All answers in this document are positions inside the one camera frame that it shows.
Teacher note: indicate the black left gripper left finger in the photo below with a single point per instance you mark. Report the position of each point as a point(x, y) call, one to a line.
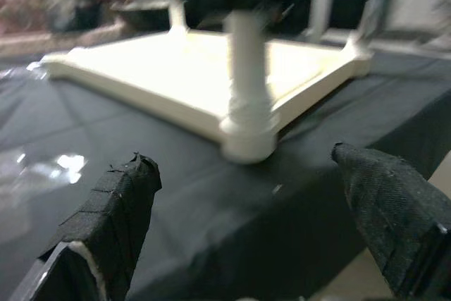
point(105, 216)

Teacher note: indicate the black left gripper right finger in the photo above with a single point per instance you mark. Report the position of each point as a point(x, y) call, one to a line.
point(387, 209)

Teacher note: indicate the white plastic children table top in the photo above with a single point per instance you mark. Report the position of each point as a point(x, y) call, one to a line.
point(158, 68)

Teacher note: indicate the black round basin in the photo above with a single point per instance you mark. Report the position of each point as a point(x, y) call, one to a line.
point(141, 13)

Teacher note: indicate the black tablecloth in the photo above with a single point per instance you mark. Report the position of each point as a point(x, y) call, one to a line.
point(211, 227)

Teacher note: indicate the beige patterned cloth cover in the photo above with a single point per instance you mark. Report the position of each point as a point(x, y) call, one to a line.
point(53, 38)

